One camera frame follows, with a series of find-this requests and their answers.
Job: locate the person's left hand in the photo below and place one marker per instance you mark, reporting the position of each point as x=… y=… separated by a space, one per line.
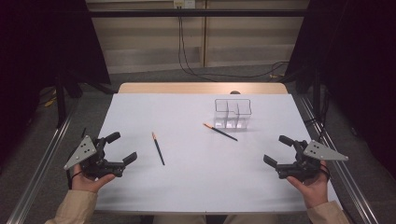
x=88 y=185

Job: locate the black pencil with orange end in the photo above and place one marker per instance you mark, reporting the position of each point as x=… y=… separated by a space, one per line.
x=222 y=133
x=158 y=148

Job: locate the white table sheet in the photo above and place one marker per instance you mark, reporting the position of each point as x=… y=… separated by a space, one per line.
x=193 y=180

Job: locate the black curtain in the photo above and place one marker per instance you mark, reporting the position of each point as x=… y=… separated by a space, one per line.
x=358 y=46
x=31 y=46

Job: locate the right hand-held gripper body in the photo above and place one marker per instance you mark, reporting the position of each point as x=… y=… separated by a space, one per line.
x=303 y=166

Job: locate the small black stick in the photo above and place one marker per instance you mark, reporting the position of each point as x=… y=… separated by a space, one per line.
x=83 y=132

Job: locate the wooden table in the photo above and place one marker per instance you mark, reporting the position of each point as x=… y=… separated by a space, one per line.
x=186 y=88

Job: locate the clear acrylic pen holder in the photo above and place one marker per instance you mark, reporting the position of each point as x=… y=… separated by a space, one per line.
x=232 y=121

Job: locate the black horizontal bar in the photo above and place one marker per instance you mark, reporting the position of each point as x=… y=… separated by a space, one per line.
x=140 y=13

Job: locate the person's right hand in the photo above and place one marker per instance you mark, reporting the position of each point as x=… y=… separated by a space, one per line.
x=314 y=189

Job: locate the white wall socket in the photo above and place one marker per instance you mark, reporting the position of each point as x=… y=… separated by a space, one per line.
x=183 y=3

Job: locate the black metal stand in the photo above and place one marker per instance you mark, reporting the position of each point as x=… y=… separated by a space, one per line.
x=60 y=102

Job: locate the aluminium floor rail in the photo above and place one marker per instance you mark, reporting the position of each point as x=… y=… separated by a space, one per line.
x=350 y=186
x=37 y=177

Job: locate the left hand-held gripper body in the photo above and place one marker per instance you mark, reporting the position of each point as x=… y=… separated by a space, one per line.
x=93 y=161

